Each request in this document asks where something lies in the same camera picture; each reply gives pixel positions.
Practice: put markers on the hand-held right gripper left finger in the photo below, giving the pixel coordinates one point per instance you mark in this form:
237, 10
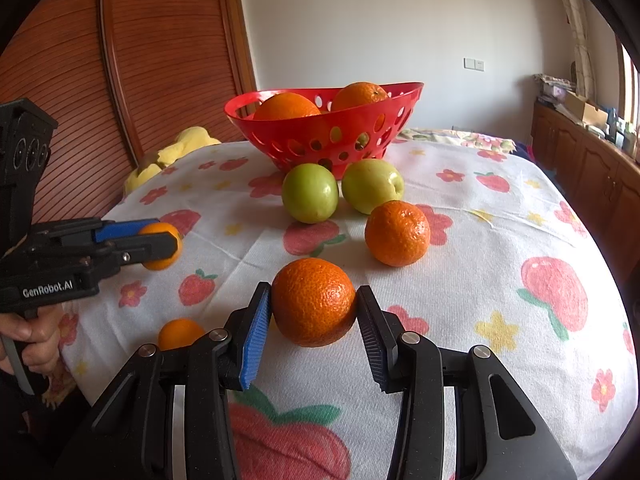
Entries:
255, 335

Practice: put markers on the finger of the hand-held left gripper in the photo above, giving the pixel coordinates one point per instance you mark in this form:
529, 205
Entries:
150, 246
127, 230

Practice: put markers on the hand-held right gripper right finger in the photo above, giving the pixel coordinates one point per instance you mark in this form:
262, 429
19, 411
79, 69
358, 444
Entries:
375, 340

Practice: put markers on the small tangerine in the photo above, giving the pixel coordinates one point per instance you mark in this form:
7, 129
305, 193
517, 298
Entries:
180, 334
162, 262

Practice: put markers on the mandarin orange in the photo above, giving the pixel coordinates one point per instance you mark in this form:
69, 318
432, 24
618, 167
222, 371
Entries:
314, 302
397, 232

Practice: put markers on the red perforated plastic basket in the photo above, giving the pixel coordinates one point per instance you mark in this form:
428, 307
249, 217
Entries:
280, 126

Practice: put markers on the large orange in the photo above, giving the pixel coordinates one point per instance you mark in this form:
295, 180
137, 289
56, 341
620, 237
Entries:
360, 95
287, 106

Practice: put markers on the green pear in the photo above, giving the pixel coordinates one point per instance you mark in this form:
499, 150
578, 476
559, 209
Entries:
362, 140

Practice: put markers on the person's left hand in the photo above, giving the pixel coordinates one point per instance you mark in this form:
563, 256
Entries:
42, 340

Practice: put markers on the yellow plush toy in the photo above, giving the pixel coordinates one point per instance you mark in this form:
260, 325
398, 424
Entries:
190, 140

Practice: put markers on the strawberry print white cloth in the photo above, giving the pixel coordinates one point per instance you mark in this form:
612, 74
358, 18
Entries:
500, 260

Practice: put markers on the green apple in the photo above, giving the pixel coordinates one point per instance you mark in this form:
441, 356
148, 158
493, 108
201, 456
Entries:
372, 185
310, 192

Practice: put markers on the wooden louvered wardrobe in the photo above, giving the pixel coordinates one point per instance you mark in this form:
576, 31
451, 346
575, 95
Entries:
150, 60

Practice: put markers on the floral quilt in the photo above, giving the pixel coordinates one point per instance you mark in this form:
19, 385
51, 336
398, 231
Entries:
470, 139

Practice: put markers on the low wooden cabinet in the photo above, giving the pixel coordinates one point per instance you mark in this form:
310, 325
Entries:
585, 170

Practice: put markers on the pile of printed cloth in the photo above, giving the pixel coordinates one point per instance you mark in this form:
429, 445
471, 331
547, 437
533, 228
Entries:
552, 82

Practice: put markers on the cardboard box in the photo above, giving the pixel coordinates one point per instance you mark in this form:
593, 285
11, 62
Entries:
587, 110

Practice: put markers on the window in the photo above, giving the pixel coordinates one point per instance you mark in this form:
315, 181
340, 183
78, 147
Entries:
629, 80

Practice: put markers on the patterned white curtain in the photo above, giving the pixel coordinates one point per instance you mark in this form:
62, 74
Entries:
575, 25

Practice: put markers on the white wall switch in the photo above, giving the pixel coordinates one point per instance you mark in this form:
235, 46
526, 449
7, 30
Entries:
474, 63

